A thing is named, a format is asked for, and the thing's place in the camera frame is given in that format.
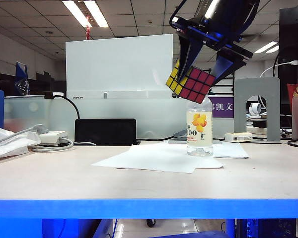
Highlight white coiled cable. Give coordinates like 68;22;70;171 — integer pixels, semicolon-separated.
29;137;98;153

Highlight blue table frame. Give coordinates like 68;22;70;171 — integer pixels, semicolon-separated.
0;199;298;238

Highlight white acrylic board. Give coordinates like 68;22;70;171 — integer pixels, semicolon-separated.
65;34;181;100

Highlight tall black cabinet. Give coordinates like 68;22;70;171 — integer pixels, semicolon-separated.
278;6;298;117

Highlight white power adapter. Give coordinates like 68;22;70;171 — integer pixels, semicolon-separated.
37;130;68;145

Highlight white paper sheet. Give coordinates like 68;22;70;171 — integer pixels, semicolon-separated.
192;156;224;171
90;144;197;174
212;141;249;159

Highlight black arched cable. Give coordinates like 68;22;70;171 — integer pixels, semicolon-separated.
273;46;289;78

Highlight black shelving rack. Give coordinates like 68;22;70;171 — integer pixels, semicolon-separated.
207;68;235;95

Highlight white USB cable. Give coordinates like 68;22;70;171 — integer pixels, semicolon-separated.
259;60;298;79

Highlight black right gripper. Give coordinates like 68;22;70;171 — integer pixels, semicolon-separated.
169;14;254;82

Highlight grey cable with plug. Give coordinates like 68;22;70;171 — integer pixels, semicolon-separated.
0;123;50;145

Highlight purple sign with white characters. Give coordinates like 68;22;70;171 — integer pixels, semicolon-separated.
210;96;234;119

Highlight Rubik's cube with black frame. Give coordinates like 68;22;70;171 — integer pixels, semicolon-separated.
165;59;217;105

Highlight black office cubicle dividers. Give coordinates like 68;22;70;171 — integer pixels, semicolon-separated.
0;71;67;96

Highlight clear bottle with flower label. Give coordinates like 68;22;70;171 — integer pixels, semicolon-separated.
186;95;214;157

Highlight black rectangular case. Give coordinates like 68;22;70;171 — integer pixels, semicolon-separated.
74;118;137;146

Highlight small white charger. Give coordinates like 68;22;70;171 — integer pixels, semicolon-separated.
223;132;253;143

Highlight small white desk fan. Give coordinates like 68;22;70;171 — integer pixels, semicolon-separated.
248;103;263;117

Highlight blue dotted pennant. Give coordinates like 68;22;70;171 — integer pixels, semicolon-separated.
14;62;30;96

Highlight black curved cable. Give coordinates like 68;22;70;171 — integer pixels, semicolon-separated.
52;95;80;121

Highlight grey metal bookend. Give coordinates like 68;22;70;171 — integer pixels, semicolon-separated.
233;77;282;144

